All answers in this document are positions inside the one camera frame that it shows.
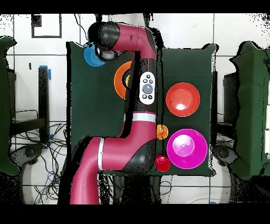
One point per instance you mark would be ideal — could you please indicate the dark blue bowl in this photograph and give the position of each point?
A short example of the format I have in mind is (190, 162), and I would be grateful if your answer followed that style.
(124, 79)

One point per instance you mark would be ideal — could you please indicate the light blue bowl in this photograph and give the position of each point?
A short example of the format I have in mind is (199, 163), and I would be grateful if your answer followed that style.
(90, 58)

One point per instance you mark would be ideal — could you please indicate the black square floor frame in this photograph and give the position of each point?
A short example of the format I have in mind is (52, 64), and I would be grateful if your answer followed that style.
(46, 36)

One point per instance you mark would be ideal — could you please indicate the large pink bowl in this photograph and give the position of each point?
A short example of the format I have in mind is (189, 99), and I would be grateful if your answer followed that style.
(189, 156)

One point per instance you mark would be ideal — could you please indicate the black table frame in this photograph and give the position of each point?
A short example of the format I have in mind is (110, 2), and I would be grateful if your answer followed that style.
(228, 97)
(43, 101)

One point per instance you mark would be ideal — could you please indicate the yellow cup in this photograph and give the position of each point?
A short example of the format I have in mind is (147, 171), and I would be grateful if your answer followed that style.
(127, 81)

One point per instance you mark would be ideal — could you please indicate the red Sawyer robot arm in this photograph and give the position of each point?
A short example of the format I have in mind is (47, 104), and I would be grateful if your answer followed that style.
(118, 152)

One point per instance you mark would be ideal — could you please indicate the small orange cup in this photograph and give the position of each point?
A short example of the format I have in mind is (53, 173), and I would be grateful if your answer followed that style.
(163, 132)

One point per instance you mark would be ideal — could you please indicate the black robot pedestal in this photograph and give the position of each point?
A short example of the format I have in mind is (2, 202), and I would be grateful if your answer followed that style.
(137, 190)

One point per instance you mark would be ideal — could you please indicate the red cup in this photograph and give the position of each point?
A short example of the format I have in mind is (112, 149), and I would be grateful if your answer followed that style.
(162, 163)

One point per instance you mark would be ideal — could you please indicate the dark green tablecloth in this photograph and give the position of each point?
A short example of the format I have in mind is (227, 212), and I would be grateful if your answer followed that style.
(95, 105)

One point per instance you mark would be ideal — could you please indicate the green cloth side table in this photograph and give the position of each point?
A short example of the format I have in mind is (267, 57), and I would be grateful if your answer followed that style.
(253, 105)
(4, 105)

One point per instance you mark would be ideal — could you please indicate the shallow red-orange bowl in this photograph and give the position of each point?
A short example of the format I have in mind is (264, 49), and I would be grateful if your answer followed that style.
(183, 99)

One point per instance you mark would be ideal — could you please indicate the black tripod leg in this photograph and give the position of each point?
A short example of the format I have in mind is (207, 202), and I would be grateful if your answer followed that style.
(97, 18)
(147, 20)

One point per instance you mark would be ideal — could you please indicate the blue tape piece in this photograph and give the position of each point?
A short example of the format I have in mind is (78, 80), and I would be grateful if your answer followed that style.
(49, 74)

